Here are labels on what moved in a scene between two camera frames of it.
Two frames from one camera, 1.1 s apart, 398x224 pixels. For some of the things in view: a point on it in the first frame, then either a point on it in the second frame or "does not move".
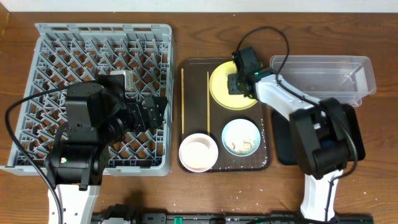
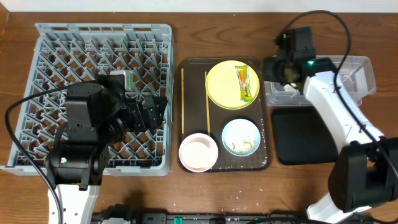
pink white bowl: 198,152 does not move
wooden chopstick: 183,101 does not move
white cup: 129,78 does not move
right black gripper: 234,83 → 274,69
